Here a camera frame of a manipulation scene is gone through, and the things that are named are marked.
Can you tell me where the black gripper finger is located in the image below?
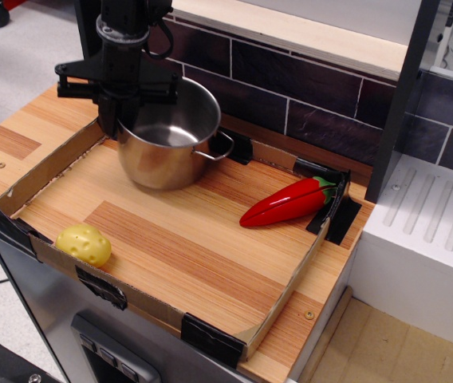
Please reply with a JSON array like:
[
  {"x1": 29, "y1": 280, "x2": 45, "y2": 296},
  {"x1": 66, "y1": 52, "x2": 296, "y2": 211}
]
[
  {"x1": 97, "y1": 97, "x2": 120, "y2": 140},
  {"x1": 117, "y1": 97, "x2": 144, "y2": 130}
]

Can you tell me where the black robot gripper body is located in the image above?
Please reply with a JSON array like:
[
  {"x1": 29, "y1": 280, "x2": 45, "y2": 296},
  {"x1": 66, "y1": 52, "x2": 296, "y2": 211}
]
[{"x1": 55, "y1": 40, "x2": 179, "y2": 105}]

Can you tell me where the stainless steel metal pot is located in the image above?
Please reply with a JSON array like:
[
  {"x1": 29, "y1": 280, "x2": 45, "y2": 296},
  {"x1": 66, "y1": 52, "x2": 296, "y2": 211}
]
[{"x1": 117, "y1": 77, "x2": 234, "y2": 190}]

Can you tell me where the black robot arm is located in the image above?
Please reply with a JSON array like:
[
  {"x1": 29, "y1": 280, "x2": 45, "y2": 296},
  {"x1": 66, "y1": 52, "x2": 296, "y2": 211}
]
[{"x1": 55, "y1": 1, "x2": 180, "y2": 139}]

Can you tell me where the cardboard fence with black tape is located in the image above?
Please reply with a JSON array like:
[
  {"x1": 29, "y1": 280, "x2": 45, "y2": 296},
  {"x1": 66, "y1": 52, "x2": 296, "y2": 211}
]
[{"x1": 0, "y1": 85, "x2": 363, "y2": 369}]

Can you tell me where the yellow toy potato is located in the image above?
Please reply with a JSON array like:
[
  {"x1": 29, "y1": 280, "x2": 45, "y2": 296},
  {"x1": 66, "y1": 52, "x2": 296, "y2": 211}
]
[{"x1": 55, "y1": 223, "x2": 112, "y2": 267}]

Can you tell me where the red toy chili pepper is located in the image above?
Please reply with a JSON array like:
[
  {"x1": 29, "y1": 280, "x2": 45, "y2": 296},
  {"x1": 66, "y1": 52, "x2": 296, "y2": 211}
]
[{"x1": 239, "y1": 176, "x2": 337, "y2": 227}]

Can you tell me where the toy oven front panel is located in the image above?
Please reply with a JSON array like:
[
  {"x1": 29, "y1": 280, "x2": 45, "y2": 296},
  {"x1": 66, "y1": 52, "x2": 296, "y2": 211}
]
[{"x1": 71, "y1": 314, "x2": 162, "y2": 383}]

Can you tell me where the light wooden shelf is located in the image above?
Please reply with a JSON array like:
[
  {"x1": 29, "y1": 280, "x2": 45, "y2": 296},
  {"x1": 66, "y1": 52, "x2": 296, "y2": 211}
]
[{"x1": 172, "y1": 0, "x2": 408, "y2": 81}]

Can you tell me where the white toy sink drainboard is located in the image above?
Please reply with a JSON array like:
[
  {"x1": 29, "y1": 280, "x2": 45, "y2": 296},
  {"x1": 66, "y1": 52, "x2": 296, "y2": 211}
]
[{"x1": 349, "y1": 156, "x2": 453, "y2": 342}]

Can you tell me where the dark grey vertical post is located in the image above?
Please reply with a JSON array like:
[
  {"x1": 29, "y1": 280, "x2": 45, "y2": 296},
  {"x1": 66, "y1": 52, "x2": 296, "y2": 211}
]
[{"x1": 365, "y1": 1, "x2": 440, "y2": 203}]

